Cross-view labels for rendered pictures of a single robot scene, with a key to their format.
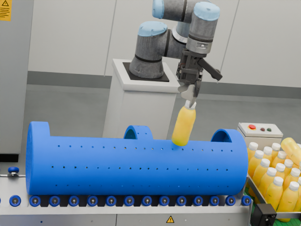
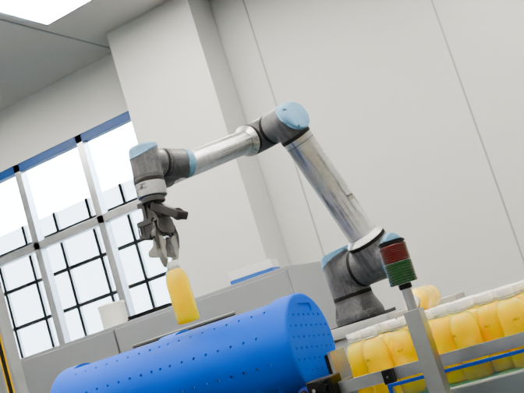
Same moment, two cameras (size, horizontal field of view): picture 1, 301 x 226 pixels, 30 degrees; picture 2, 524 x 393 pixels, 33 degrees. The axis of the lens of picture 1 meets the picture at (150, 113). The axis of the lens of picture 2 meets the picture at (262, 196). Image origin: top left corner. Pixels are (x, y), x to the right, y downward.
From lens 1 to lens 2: 251 cm
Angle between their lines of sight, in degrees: 57
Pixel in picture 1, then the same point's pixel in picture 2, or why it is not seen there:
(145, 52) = (333, 289)
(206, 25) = (134, 164)
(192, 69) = (147, 219)
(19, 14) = not seen: hidden behind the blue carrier
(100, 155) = (110, 369)
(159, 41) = (339, 266)
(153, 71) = (352, 309)
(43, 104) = not seen: outside the picture
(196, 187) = (230, 380)
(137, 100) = not seen: hidden behind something
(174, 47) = (355, 264)
